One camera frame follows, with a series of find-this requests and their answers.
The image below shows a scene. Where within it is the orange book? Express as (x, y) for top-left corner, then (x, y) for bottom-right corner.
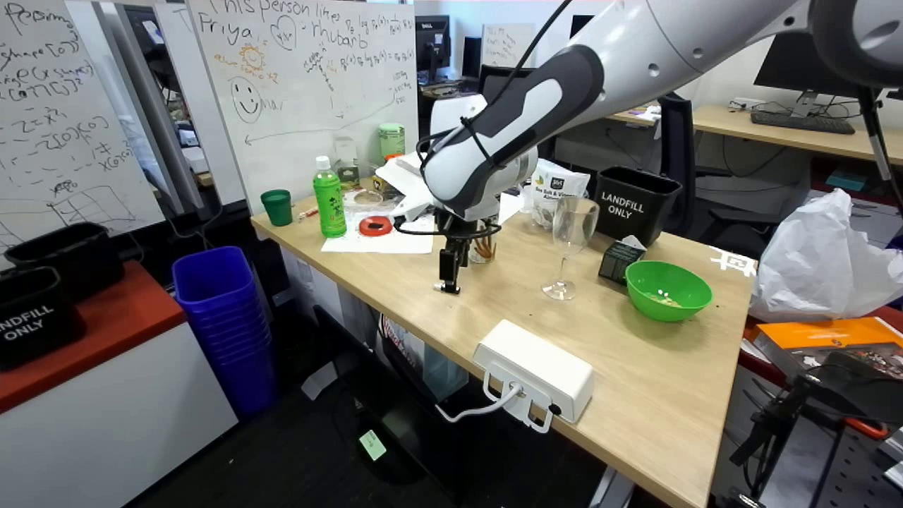
(751, 312), (903, 354)

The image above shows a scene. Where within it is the white power box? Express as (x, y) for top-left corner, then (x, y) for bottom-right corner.
(470, 316), (598, 428)

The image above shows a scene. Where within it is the wooden office desk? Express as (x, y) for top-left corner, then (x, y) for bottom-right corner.
(608, 99), (903, 167)

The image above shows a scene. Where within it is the black keyboard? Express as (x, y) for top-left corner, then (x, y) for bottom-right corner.
(746, 99), (858, 134)

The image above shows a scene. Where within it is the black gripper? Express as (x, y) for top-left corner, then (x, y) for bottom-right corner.
(432, 211), (502, 292)

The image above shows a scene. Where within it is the red tape roll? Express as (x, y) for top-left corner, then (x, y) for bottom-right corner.
(354, 211), (395, 239)

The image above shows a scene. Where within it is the whiteboard with dense handwriting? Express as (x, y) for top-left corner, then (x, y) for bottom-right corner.
(0, 0), (169, 256)

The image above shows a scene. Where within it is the white tray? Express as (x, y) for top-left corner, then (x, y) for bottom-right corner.
(373, 153), (437, 220)

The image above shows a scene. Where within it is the black tripod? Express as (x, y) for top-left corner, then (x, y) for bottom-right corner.
(727, 370), (903, 508)

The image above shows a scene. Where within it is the flat white paper sheet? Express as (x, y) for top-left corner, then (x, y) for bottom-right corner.
(318, 206), (439, 260)

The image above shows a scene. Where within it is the white cabinet with red top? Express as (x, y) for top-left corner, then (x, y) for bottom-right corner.
(0, 260), (240, 508)

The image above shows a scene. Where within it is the small whiteboard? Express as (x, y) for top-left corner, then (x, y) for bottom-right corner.
(480, 19), (540, 71)

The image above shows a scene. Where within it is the black computer monitor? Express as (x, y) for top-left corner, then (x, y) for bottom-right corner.
(415, 10), (454, 78)
(751, 30), (903, 102)

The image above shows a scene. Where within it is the green plastic bowl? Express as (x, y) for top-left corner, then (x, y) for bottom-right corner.
(622, 256), (717, 323)

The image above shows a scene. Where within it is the black case with green label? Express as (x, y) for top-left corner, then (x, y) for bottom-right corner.
(306, 306), (454, 489)

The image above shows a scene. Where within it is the white power cable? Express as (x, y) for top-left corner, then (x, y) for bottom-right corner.
(432, 376), (559, 438)

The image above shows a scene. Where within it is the clear plastic jar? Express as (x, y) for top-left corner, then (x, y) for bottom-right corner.
(332, 134), (364, 185)

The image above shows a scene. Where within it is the dark magazine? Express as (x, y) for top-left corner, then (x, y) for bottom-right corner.
(751, 340), (903, 425)

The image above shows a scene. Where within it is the large whiteboard with smiley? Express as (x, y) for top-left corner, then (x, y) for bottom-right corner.
(183, 0), (421, 215)

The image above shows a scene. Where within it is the green lidded container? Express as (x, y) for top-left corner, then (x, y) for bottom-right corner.
(375, 122), (408, 164)

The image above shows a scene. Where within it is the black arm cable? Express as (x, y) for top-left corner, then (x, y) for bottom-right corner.
(391, 0), (576, 236)

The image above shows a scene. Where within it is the printed white paper bag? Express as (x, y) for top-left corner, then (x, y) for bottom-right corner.
(521, 155), (594, 233)

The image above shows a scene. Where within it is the grey paper sheet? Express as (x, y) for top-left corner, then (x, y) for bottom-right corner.
(298, 360), (340, 402)

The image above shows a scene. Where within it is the stack of blue bins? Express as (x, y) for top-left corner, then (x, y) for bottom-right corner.
(169, 242), (279, 419)

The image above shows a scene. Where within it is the green plastic bottle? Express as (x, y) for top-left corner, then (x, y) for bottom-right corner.
(310, 153), (350, 239)

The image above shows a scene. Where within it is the clear wine glass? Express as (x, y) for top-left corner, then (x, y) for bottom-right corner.
(539, 195), (601, 304)

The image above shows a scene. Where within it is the black landfill bin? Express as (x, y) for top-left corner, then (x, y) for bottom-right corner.
(591, 164), (686, 249)
(0, 263), (86, 371)

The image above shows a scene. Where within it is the black mesh office chair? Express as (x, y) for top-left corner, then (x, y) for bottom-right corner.
(476, 62), (543, 108)

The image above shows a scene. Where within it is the green plastic cup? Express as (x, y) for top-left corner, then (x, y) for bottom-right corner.
(260, 185), (295, 227)

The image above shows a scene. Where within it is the white plastic bag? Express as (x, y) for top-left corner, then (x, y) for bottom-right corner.
(746, 185), (903, 322)

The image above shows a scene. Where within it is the plain black bin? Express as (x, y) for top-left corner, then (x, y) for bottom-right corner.
(3, 220), (127, 302)

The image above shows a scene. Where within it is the small black carton box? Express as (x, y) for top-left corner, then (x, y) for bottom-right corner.
(594, 236), (648, 287)

